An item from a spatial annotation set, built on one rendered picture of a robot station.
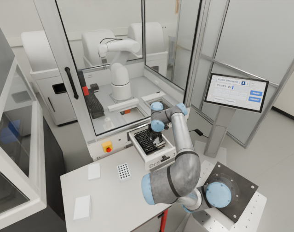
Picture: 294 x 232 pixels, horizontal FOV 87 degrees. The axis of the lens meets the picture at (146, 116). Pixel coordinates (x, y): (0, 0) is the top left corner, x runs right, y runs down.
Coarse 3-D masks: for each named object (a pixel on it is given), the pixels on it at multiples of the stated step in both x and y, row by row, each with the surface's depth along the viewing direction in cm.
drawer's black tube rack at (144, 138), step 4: (140, 132) 135; (144, 132) 135; (148, 132) 135; (136, 136) 131; (140, 136) 131; (144, 136) 131; (148, 136) 131; (140, 140) 127; (144, 140) 127; (148, 140) 127; (152, 140) 132; (140, 144) 128; (144, 144) 124; (148, 144) 128; (152, 144) 128; (144, 148) 121; (148, 148) 121; (156, 148) 125; (160, 148) 125; (148, 152) 122
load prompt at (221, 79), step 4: (220, 80) 157; (224, 80) 156; (228, 80) 155; (232, 80) 153; (236, 80) 152; (240, 80) 151; (236, 84) 152; (240, 84) 151; (244, 84) 150; (248, 84) 149
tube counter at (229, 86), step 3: (228, 87) 154; (231, 87) 153; (234, 87) 153; (237, 87) 152; (240, 87) 151; (243, 87) 150; (246, 87) 149; (237, 90) 152; (240, 90) 151; (243, 90) 150; (246, 90) 149
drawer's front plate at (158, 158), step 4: (172, 148) 117; (164, 152) 114; (168, 152) 115; (172, 152) 118; (156, 156) 111; (160, 156) 112; (168, 156) 118; (172, 156) 121; (148, 160) 109; (152, 160) 110; (156, 160) 113; (160, 160) 116; (148, 164) 110; (152, 164) 113; (156, 164) 116; (148, 168) 114
